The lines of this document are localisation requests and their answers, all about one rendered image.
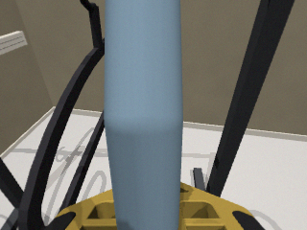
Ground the black clothes hanger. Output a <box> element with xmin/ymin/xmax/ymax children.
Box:
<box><xmin>17</xmin><ymin>0</ymin><xmax>105</xmax><ymax>230</ymax></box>

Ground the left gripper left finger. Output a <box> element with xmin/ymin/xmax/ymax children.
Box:
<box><xmin>56</xmin><ymin>189</ymin><xmax>117</xmax><ymax>230</ymax></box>

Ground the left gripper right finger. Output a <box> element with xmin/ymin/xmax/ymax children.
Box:
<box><xmin>178</xmin><ymin>182</ymin><xmax>253</xmax><ymax>230</ymax></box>

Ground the black metal rack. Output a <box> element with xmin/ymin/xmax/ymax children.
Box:
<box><xmin>0</xmin><ymin>0</ymin><xmax>295</xmax><ymax>230</ymax></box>

